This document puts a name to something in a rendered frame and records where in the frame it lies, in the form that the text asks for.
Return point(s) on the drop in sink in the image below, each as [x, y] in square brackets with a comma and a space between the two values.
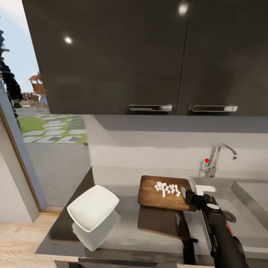
[244, 202]

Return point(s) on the bowl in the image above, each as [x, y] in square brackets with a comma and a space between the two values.
[90, 209]

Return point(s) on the cutting board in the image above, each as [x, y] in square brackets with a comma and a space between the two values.
[148, 195]

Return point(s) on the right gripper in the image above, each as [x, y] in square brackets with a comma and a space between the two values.
[192, 198]

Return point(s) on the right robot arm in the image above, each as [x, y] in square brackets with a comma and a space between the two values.
[226, 249]

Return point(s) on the fixed window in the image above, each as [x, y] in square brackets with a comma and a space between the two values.
[52, 149]

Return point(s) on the cabinet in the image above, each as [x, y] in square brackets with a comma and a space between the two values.
[152, 57]

